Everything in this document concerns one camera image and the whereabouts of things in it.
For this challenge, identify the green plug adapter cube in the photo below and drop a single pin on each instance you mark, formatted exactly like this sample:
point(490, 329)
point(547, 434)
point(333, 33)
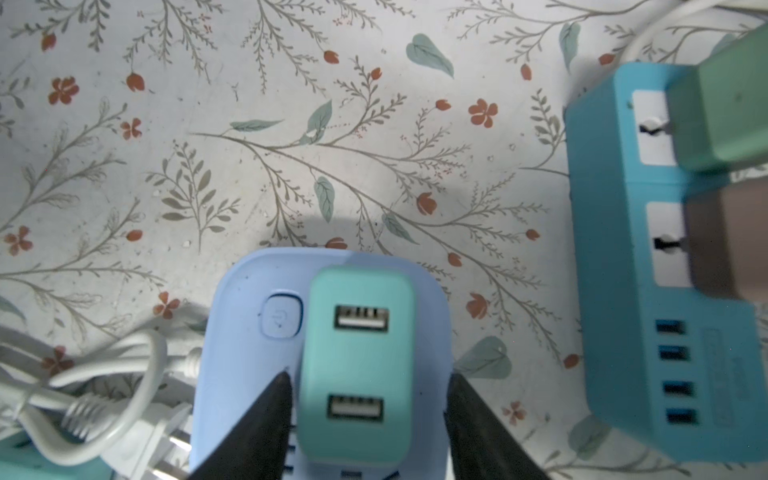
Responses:
point(718, 110)

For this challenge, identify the teal blue power strip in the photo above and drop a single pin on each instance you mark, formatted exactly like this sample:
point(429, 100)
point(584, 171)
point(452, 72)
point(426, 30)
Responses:
point(664, 363)

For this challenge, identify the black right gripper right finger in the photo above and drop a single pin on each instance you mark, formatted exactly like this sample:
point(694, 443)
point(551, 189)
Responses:
point(480, 445)

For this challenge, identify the pink plug adapter cube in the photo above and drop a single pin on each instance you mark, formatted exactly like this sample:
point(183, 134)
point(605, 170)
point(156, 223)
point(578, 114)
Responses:
point(726, 231)

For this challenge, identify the light blue round power strip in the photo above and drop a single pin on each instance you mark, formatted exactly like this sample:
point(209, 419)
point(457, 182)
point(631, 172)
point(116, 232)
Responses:
point(255, 331)

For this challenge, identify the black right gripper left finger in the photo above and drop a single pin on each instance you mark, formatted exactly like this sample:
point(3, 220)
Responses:
point(257, 445)

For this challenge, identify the teal plug adapter cube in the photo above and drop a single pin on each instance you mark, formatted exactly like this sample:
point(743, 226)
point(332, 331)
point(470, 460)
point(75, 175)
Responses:
point(355, 403)

